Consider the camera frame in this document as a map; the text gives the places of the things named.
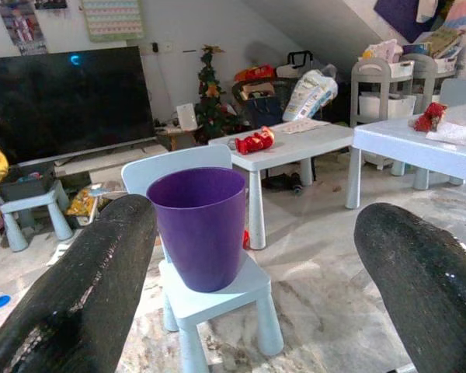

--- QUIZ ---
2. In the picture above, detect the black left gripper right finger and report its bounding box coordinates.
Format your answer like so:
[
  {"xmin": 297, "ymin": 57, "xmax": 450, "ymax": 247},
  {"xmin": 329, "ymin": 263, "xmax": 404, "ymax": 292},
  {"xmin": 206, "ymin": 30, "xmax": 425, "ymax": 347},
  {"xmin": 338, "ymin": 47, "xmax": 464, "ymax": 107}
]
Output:
[{"xmin": 353, "ymin": 202, "xmax": 466, "ymax": 373}]

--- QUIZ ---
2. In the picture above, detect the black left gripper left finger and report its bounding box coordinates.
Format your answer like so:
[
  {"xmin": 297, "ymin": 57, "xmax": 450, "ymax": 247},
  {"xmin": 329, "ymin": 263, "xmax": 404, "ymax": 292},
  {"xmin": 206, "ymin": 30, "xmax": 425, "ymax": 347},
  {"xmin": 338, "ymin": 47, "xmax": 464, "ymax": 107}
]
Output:
[{"xmin": 0, "ymin": 193, "xmax": 158, "ymax": 373}]

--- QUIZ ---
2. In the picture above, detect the white paper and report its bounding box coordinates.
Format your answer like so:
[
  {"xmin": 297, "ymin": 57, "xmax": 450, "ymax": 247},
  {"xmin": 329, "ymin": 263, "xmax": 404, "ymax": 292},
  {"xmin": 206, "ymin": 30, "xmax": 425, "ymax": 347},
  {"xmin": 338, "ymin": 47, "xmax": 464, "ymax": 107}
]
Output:
[{"xmin": 426, "ymin": 120, "xmax": 466, "ymax": 147}]

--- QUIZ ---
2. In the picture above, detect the purple plastic rubbish bin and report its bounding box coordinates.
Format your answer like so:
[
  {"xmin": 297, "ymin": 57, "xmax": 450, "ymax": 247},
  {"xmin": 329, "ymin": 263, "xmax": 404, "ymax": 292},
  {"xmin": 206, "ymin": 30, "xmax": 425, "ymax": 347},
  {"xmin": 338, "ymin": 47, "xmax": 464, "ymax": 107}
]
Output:
[{"xmin": 146, "ymin": 166, "xmax": 248, "ymax": 294}]

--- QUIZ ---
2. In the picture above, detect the yellow snack bag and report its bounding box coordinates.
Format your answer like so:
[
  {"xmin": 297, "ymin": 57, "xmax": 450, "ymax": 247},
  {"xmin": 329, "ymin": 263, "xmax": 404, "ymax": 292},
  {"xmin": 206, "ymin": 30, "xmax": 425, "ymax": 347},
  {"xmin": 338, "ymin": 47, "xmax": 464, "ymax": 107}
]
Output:
[{"xmin": 65, "ymin": 186, "xmax": 102, "ymax": 218}]

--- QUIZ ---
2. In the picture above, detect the light blue plastic stool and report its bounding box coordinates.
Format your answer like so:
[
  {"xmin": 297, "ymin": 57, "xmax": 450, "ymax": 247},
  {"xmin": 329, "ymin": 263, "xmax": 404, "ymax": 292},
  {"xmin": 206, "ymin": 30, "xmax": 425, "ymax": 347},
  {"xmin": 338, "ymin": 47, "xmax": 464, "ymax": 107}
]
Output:
[{"xmin": 0, "ymin": 179, "xmax": 75, "ymax": 253}]

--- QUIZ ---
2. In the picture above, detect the black storage box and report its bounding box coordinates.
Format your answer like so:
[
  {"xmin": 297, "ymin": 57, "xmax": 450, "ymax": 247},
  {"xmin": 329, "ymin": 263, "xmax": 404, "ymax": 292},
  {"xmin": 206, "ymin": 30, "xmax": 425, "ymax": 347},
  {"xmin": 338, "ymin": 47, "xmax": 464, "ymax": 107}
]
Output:
[{"xmin": 0, "ymin": 162, "xmax": 57, "ymax": 202}]

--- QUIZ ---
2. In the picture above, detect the white television stand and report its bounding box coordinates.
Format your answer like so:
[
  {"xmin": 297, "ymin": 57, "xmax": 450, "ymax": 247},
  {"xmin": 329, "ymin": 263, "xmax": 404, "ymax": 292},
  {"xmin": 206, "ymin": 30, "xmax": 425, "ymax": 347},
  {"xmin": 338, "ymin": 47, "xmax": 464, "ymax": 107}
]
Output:
[{"xmin": 54, "ymin": 141, "xmax": 170, "ymax": 183}]

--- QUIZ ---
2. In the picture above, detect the light blue child chair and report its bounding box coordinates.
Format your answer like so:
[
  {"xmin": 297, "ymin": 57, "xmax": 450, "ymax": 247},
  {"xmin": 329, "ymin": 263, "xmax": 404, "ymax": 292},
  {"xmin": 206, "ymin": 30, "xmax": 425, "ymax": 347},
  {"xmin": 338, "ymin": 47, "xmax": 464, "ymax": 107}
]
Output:
[
  {"xmin": 438, "ymin": 78, "xmax": 466, "ymax": 108},
  {"xmin": 120, "ymin": 145, "xmax": 285, "ymax": 373}
]

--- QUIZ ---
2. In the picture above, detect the large pale blue table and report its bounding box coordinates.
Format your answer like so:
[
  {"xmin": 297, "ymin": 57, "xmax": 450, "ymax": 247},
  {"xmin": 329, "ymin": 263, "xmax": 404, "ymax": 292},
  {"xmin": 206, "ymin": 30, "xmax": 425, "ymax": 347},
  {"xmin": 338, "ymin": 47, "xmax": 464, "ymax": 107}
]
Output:
[{"xmin": 345, "ymin": 101, "xmax": 466, "ymax": 211}]

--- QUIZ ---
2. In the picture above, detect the red plush toy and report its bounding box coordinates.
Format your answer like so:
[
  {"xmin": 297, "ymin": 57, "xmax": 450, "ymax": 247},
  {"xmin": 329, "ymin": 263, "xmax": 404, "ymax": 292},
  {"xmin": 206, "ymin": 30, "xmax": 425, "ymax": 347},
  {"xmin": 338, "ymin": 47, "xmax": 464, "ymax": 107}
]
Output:
[{"xmin": 413, "ymin": 102, "xmax": 448, "ymax": 132}]

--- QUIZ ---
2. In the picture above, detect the black toy scooter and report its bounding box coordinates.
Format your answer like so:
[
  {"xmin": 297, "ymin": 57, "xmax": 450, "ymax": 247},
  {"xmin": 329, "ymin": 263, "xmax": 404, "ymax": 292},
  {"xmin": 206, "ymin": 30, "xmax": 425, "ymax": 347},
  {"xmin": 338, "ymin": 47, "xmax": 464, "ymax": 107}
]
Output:
[{"xmin": 262, "ymin": 173, "xmax": 302, "ymax": 193}]

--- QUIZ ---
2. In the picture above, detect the black flat screen television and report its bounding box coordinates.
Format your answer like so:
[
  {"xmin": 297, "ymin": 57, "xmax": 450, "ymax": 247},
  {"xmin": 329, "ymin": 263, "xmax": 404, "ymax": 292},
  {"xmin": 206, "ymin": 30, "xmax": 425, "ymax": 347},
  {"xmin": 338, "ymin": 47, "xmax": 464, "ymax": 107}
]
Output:
[{"xmin": 0, "ymin": 45, "xmax": 158, "ymax": 166}]

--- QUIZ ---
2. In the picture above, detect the small white plastic table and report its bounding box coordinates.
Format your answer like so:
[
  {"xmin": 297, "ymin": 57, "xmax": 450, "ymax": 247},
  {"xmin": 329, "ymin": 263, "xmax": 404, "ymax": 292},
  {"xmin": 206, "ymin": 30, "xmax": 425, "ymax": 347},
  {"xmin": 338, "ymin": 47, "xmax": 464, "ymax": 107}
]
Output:
[{"xmin": 208, "ymin": 120, "xmax": 354, "ymax": 250}]

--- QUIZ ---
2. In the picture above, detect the grey storage trolley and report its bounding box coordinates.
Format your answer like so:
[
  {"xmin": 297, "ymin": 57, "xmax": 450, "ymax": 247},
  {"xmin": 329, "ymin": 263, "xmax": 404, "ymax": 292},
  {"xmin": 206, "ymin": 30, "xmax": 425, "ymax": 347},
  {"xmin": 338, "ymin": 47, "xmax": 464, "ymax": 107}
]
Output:
[
  {"xmin": 350, "ymin": 58, "xmax": 416, "ymax": 129},
  {"xmin": 402, "ymin": 52, "xmax": 466, "ymax": 113}
]

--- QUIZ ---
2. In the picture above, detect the white router box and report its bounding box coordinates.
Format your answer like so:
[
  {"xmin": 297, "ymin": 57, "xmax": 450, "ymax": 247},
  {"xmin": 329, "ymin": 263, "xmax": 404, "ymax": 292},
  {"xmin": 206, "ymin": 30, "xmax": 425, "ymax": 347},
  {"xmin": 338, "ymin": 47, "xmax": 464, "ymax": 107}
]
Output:
[{"xmin": 176, "ymin": 103, "xmax": 199, "ymax": 131}]

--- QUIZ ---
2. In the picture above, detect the printed paper sheet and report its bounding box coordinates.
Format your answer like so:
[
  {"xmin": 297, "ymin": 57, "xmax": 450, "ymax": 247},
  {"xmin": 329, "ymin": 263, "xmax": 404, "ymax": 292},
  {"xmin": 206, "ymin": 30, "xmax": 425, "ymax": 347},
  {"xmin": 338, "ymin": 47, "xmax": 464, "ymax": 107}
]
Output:
[{"xmin": 274, "ymin": 119, "xmax": 331, "ymax": 135}]

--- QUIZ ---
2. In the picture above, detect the white diaper pack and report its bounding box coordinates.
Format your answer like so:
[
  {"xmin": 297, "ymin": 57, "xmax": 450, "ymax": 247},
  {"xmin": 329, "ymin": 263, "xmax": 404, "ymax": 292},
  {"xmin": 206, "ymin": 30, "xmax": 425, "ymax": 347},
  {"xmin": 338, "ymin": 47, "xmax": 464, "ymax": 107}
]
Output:
[{"xmin": 282, "ymin": 69, "xmax": 339, "ymax": 124}]

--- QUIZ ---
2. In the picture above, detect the red toy figure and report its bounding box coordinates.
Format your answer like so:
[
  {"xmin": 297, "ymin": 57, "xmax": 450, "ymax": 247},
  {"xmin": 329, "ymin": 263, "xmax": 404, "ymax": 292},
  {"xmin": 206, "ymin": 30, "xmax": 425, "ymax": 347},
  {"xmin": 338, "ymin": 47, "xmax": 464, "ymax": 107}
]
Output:
[{"xmin": 235, "ymin": 126, "xmax": 276, "ymax": 155}]

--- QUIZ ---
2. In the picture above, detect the small decorated Christmas tree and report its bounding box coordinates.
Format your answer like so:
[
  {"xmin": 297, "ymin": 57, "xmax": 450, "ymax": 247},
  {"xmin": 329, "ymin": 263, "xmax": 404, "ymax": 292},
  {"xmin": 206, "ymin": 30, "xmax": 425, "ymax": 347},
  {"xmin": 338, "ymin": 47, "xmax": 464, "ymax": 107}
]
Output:
[{"xmin": 193, "ymin": 44, "xmax": 244, "ymax": 141}]

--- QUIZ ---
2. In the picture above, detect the black basket with toys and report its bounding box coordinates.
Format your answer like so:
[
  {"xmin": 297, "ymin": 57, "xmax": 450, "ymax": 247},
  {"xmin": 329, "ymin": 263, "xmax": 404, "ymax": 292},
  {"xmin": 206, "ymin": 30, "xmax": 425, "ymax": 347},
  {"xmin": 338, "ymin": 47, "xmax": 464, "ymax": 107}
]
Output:
[{"xmin": 232, "ymin": 79, "xmax": 292, "ymax": 129}]

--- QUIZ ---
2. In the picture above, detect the red snack bag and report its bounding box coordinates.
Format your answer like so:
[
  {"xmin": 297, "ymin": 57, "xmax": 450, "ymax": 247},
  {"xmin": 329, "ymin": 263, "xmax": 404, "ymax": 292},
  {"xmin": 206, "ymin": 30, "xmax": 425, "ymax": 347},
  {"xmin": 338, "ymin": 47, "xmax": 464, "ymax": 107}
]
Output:
[{"xmin": 235, "ymin": 64, "xmax": 276, "ymax": 82}]

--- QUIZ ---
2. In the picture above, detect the white bag with black handles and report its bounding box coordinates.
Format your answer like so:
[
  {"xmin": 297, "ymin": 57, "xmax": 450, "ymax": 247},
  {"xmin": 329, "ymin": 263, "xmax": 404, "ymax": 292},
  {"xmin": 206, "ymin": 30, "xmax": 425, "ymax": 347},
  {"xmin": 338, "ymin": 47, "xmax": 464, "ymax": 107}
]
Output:
[{"xmin": 276, "ymin": 50, "xmax": 315, "ymax": 78}]

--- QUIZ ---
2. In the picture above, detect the photo wall poster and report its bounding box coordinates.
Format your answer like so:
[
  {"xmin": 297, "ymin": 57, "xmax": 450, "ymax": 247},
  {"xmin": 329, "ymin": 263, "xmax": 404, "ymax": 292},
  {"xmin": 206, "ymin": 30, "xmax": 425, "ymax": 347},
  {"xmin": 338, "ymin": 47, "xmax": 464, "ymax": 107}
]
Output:
[{"xmin": 0, "ymin": 0, "xmax": 48, "ymax": 55}]

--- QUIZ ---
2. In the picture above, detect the pastel patterned wall poster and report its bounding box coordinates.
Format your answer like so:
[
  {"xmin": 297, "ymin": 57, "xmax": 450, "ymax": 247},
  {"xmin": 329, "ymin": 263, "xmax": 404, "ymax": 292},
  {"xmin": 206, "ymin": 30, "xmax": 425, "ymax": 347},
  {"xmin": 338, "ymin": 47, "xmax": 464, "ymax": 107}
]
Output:
[{"xmin": 80, "ymin": 0, "xmax": 147, "ymax": 43}]

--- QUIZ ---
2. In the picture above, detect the purple wall cloth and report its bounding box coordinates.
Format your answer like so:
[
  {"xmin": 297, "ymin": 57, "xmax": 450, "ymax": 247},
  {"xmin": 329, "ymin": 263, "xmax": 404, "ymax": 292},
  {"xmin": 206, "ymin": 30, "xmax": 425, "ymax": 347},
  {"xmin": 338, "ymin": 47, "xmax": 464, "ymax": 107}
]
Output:
[{"xmin": 374, "ymin": 0, "xmax": 436, "ymax": 44}]

